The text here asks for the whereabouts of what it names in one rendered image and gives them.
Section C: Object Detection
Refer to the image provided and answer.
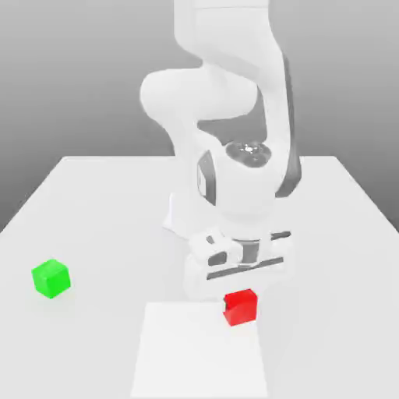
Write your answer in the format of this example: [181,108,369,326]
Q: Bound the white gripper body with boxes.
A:
[182,251,296,302]

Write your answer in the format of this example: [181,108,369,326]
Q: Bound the small green cube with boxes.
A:
[31,258,72,300]

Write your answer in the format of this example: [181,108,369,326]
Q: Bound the small red cube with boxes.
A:
[223,288,259,327]

